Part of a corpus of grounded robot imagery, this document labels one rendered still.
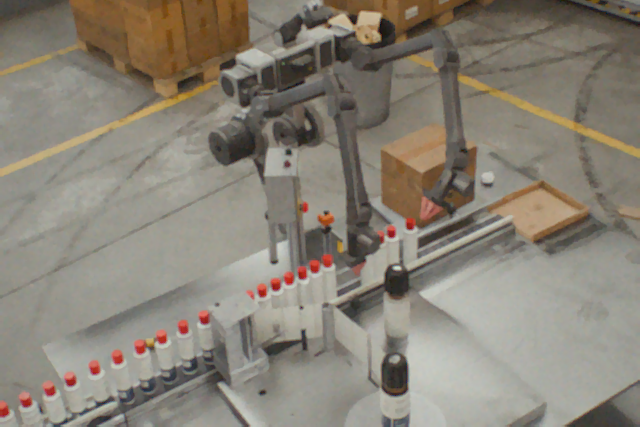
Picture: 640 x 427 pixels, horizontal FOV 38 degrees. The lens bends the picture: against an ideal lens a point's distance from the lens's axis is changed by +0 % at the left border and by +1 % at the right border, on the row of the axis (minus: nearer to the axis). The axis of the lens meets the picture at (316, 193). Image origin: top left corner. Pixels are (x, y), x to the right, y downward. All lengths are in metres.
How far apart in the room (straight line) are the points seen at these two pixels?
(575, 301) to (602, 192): 2.12
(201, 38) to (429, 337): 3.92
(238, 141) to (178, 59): 2.47
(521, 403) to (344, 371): 0.57
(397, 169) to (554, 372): 1.02
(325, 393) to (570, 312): 0.95
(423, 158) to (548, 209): 0.58
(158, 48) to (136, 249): 1.78
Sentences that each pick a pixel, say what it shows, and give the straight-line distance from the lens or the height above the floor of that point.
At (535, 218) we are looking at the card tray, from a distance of 3.84.
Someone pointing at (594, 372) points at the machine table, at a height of 0.83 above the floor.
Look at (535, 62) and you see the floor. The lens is 6.90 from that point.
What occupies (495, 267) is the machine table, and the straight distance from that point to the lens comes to 3.58.
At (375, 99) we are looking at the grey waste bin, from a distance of 5.96.
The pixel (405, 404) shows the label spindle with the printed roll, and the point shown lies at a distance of 2.79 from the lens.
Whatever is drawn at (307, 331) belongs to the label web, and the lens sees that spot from 3.13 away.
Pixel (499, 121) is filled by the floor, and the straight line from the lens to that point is 6.14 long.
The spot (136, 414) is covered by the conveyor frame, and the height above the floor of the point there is 0.86.
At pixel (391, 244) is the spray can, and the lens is 3.35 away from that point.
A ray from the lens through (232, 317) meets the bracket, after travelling 2.92.
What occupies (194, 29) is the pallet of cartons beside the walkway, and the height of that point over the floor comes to 0.40.
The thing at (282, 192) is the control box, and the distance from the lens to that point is 2.97.
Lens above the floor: 3.08
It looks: 34 degrees down
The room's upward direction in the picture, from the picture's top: 4 degrees counter-clockwise
